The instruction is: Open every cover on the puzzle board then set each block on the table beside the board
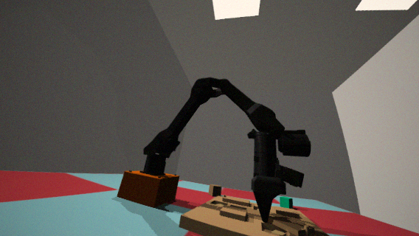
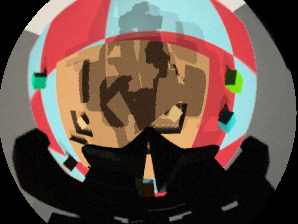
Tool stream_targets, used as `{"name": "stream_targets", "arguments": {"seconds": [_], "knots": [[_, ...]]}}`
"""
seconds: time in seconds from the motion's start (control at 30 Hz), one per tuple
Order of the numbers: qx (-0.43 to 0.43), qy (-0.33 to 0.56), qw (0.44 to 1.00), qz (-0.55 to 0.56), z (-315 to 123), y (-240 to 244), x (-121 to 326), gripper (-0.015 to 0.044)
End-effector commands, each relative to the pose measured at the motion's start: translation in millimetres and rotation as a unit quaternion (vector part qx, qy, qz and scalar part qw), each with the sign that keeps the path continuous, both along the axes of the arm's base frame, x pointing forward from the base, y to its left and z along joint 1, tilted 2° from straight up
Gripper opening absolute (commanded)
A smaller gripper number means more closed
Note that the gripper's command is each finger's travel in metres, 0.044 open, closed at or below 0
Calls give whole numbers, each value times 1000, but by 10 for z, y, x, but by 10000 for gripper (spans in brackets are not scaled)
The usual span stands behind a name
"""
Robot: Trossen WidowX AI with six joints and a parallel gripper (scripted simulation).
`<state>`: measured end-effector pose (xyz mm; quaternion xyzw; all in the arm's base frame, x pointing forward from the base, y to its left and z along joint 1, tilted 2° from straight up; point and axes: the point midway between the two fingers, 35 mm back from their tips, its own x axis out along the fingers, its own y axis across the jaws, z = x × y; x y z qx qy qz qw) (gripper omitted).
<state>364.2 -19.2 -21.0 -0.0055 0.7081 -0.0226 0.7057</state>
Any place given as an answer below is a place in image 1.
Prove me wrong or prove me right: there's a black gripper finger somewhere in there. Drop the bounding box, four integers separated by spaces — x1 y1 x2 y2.
253 190 279 223

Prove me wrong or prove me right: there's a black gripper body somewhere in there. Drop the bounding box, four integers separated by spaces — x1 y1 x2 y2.
251 153 286 195

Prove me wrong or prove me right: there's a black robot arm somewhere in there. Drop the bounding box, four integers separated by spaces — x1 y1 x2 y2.
140 77 311 188

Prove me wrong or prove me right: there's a small green block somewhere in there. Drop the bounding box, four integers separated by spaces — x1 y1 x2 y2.
280 197 293 209

